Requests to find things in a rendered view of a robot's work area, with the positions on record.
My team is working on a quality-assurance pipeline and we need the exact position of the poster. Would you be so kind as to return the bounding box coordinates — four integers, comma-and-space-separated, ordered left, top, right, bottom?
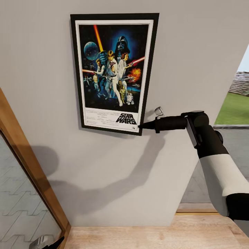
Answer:
70, 13, 159, 136

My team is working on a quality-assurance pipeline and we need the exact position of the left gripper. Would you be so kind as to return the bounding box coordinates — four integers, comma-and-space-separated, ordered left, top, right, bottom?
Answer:
42, 236, 65, 249

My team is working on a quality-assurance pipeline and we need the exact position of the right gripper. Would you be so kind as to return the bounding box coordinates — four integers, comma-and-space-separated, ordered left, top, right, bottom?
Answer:
138, 116, 175, 133

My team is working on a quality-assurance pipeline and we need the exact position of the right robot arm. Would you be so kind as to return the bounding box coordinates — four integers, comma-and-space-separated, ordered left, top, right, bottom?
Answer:
138, 106, 249, 238

